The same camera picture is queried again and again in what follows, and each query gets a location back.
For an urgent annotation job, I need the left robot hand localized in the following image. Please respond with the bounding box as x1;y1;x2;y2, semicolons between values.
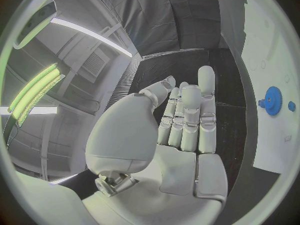
81;65;230;225

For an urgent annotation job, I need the blue gear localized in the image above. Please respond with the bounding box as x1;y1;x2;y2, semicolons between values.
263;86;284;117

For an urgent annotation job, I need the white task board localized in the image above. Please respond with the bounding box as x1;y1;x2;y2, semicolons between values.
240;0;300;174

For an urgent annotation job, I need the glowing light bar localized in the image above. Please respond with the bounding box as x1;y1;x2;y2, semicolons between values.
6;62;67;127

